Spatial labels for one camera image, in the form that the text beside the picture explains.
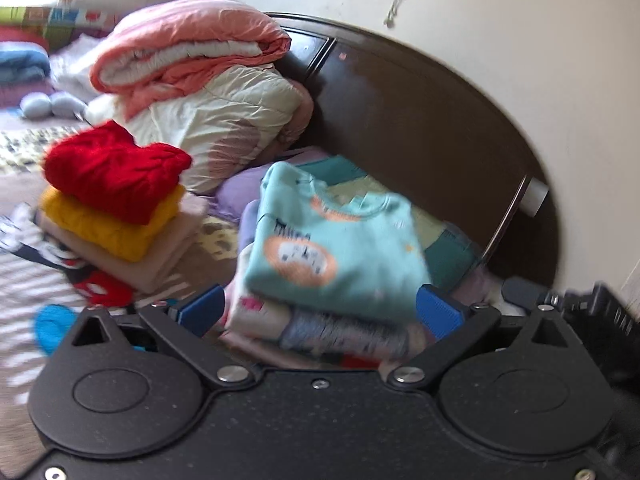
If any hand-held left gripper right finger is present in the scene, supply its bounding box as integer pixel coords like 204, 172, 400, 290
387, 284, 572, 389

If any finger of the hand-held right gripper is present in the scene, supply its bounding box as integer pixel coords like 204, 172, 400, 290
501, 279, 561, 312

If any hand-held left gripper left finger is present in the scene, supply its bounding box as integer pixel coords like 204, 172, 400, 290
70, 284, 254, 387

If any teal lion print sweatshirt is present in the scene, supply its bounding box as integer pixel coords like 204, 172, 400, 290
244, 161, 435, 325

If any stack of pastel folded clothes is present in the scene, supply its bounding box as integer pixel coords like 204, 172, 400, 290
219, 199, 503, 372

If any beige folded sweater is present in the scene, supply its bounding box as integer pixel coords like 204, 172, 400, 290
39, 194, 212, 295

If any white cylinder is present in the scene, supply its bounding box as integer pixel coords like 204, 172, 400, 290
519, 179, 550, 217

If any yellow knit sweater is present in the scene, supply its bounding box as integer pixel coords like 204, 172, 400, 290
39, 184, 187, 264

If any plain purple pillow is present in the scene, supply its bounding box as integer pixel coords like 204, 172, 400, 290
214, 146, 331, 222

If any red knit sweater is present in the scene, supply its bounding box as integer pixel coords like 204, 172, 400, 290
41, 119, 194, 227

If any cartoon mouse printed blanket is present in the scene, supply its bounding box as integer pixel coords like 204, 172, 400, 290
0, 110, 241, 411

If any dark wooden headboard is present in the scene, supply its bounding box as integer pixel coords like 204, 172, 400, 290
264, 11, 560, 292

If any cream quilt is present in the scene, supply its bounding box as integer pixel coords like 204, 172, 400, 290
50, 35, 317, 197

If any light blue plush toy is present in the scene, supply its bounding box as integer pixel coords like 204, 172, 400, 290
19, 90, 90, 122

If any pink folded quilt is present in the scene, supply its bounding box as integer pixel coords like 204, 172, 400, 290
89, 0, 292, 120

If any purple floral pillow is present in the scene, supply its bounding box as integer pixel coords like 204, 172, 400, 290
0, 80, 55, 111

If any blue folded blanket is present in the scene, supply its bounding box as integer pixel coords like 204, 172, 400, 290
0, 41, 52, 85

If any colourful picture foam mat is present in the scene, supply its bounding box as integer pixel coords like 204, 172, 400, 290
0, 5, 123, 53

